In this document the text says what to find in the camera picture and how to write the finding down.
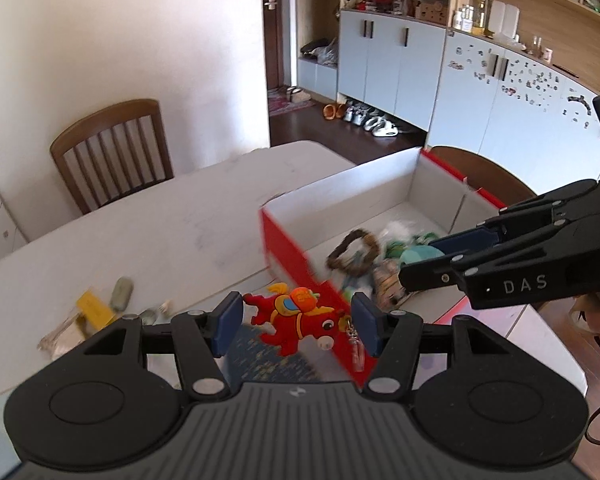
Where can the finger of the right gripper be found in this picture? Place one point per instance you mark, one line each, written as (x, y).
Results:
(466, 242)

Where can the far wooden chair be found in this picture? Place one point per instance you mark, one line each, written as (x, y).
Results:
(113, 153)

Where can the entry rug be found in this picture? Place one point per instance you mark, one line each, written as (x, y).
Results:
(284, 100)

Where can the pair of grey shoes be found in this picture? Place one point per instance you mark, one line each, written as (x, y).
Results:
(373, 121)

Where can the red horse keychain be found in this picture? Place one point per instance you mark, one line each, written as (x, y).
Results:
(295, 314)

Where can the right wooden chair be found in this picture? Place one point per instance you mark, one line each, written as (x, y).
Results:
(479, 172)

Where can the teal round small toy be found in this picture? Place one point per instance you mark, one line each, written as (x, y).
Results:
(419, 253)

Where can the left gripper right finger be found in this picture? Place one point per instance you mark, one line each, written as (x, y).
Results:
(393, 339)

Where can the white wall cabinet unit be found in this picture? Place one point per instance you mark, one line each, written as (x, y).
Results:
(511, 80)

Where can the bunny character plush pouch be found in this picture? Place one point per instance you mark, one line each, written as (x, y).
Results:
(389, 293)

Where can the wooden chair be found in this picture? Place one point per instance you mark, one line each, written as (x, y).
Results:
(479, 172)
(113, 153)

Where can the grey green oval case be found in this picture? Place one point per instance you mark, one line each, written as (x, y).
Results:
(121, 295)

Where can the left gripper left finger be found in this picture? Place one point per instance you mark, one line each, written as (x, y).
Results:
(199, 339)

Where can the white fluffy item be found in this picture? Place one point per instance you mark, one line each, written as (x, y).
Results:
(399, 231)

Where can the blue speckled round mat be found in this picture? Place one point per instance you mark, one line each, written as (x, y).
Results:
(250, 360)

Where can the red white cardboard box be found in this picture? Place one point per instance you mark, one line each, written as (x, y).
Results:
(300, 228)

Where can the silver foil packet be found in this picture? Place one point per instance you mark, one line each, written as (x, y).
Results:
(65, 337)

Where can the brown hair scrunchie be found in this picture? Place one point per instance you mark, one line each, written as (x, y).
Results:
(355, 254)

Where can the dark wooden door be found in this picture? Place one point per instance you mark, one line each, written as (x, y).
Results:
(273, 43)

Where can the yellow small carton box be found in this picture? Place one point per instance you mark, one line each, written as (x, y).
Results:
(96, 313)

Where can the orange slippers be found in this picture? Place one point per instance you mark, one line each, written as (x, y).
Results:
(333, 111)

